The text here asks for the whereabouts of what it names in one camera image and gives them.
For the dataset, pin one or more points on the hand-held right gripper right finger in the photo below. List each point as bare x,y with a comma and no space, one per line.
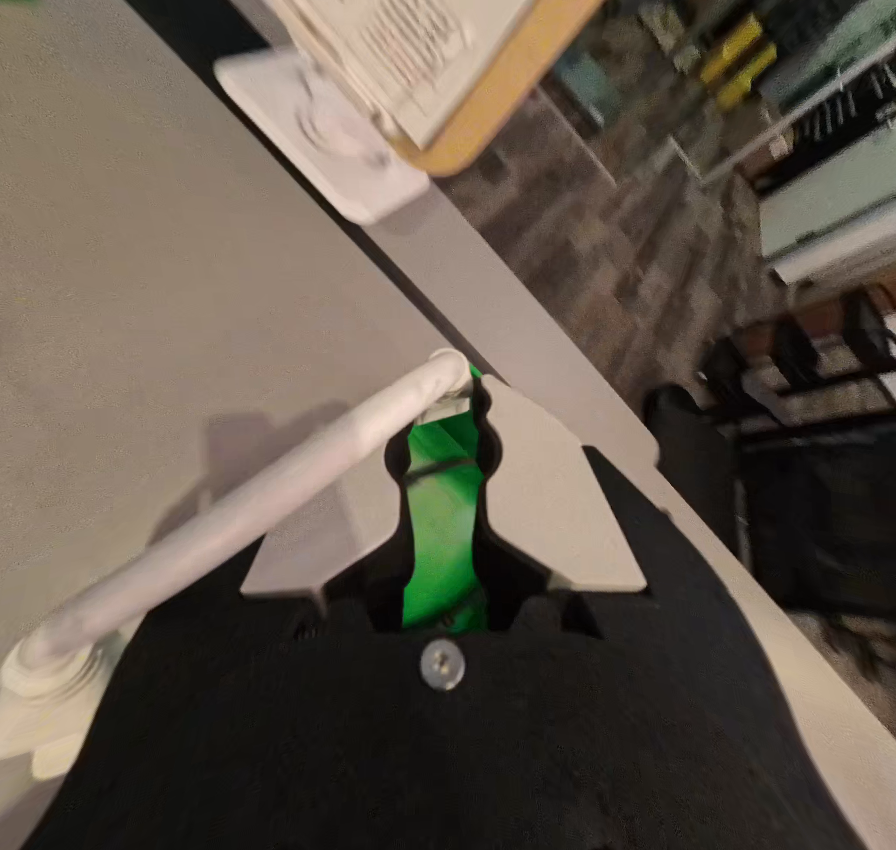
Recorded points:
553,507

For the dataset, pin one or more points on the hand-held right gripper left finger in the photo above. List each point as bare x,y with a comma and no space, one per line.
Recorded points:
329,542

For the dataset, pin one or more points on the yellow storage box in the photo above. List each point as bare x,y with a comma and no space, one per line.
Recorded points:
731,49
749,80

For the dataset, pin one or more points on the green plastic object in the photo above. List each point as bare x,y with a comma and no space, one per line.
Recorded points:
441,549

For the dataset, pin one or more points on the storage shelf rack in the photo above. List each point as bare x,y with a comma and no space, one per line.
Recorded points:
805,38

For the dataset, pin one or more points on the dark furniture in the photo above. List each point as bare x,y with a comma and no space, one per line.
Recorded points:
805,514

